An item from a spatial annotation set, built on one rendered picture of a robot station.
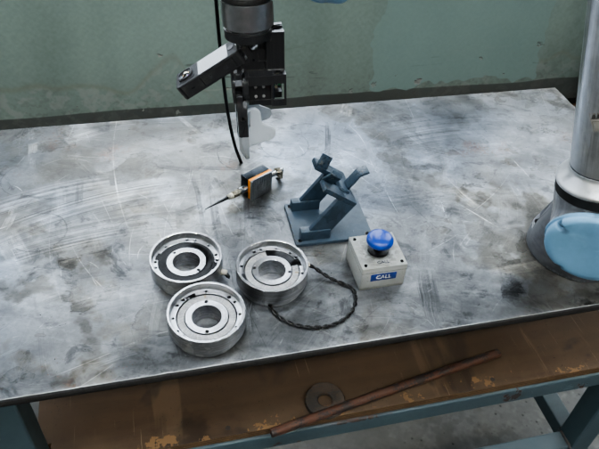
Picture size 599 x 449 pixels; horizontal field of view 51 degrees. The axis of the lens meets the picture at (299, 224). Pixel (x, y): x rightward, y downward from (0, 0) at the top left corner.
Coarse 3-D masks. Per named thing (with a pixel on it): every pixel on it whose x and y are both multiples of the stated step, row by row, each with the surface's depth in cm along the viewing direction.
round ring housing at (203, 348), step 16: (192, 288) 87; (208, 288) 88; (224, 288) 88; (176, 304) 86; (208, 304) 86; (240, 304) 86; (192, 320) 84; (224, 320) 84; (240, 320) 85; (176, 336) 81; (224, 336) 81; (240, 336) 84; (192, 352) 82; (208, 352) 82; (224, 352) 84
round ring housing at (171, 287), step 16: (160, 240) 93; (176, 240) 95; (192, 240) 95; (208, 240) 95; (176, 256) 93; (192, 256) 94; (176, 272) 90; (192, 272) 90; (160, 288) 90; (176, 288) 88
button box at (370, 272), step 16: (352, 240) 95; (352, 256) 95; (368, 256) 93; (384, 256) 93; (400, 256) 93; (352, 272) 96; (368, 272) 91; (384, 272) 92; (400, 272) 93; (368, 288) 94
